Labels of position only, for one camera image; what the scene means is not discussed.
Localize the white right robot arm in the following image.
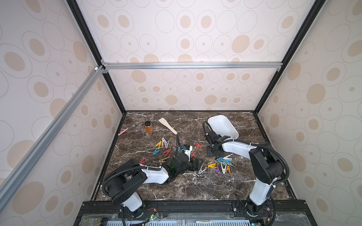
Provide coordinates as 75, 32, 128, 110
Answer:
205, 131, 289, 217

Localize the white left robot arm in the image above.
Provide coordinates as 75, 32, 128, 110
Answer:
101, 153, 203, 212

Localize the white plastic storage box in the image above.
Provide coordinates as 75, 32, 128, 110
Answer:
207, 115, 239, 139

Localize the tan clothespin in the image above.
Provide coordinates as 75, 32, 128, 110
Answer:
158, 157, 170, 163

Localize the yellow clothespin near centre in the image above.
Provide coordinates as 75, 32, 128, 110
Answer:
208, 163, 217, 169

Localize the yellow clothespin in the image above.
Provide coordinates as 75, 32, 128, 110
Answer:
155, 141, 163, 148
208, 163, 217, 169

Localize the teal clothespin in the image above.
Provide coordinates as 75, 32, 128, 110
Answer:
216, 157, 232, 166

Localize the white clothespin near centre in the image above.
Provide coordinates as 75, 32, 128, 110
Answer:
198, 164, 207, 175

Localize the white clothespin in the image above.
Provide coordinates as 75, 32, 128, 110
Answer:
198, 164, 207, 175
162, 137, 168, 148

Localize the dark red clothespin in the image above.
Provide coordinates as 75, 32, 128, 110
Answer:
139, 158, 148, 165

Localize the wooden spatula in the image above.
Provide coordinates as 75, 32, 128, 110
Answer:
158, 118, 178, 135

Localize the amber jar black lid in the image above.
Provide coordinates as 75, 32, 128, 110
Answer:
144, 121, 153, 134

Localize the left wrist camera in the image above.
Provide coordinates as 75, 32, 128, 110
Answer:
183, 145, 193, 160

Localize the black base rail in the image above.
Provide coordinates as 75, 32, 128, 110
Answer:
74, 200, 317, 226

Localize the horizontal aluminium rail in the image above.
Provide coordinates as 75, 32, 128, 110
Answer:
104, 62, 283, 70

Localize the left diagonal aluminium rail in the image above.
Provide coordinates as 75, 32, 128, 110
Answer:
1, 65, 105, 211

